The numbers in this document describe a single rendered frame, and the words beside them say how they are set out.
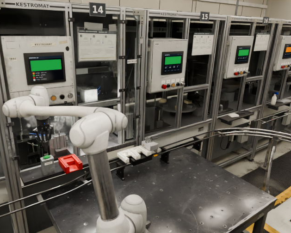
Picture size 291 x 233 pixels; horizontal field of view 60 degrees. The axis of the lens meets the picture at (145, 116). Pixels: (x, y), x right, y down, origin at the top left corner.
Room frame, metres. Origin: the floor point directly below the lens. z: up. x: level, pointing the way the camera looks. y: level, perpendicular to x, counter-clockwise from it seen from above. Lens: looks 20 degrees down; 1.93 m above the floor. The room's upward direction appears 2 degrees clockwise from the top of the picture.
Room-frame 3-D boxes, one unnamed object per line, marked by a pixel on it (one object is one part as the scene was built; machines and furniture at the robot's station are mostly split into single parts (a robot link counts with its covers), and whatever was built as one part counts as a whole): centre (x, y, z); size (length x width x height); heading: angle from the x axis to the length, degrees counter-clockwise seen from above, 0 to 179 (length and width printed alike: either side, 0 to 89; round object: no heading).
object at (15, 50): (1.74, 0.76, 1.60); 0.42 x 0.29 x 0.46; 127
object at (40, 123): (1.53, 0.67, 1.28); 0.08 x 0.07 x 0.09; 127
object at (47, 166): (1.54, 0.68, 0.97); 0.08 x 0.08 x 0.12; 37
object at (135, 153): (1.96, 0.04, 0.84); 0.36 x 0.14 x 0.10; 127
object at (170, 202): (1.61, -0.14, 0.66); 1.50 x 1.06 x 0.04; 127
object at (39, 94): (1.52, 0.68, 1.46); 0.13 x 0.11 x 0.16; 152
